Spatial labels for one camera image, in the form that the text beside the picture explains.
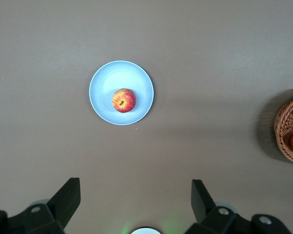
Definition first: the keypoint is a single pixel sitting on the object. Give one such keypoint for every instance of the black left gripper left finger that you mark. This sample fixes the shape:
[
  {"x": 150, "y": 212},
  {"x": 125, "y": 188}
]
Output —
[{"x": 51, "y": 214}]

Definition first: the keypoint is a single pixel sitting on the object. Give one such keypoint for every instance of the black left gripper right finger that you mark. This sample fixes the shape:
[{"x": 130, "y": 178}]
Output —
[{"x": 210, "y": 219}]

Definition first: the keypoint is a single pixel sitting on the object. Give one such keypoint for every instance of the brown wicker basket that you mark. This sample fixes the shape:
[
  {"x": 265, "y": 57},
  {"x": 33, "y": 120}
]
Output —
[{"x": 283, "y": 126}]

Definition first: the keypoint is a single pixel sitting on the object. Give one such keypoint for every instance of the brown table cloth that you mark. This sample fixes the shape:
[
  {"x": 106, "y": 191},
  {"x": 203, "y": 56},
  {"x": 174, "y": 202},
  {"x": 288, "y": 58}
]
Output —
[{"x": 210, "y": 48}]

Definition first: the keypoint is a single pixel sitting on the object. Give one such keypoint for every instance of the light blue plate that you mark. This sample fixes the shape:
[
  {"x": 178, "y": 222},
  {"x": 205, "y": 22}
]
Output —
[{"x": 107, "y": 78}]

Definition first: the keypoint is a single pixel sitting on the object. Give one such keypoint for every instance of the red yellow apple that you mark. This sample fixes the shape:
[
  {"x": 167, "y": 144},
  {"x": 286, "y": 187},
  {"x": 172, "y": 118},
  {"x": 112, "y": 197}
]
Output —
[{"x": 124, "y": 101}]

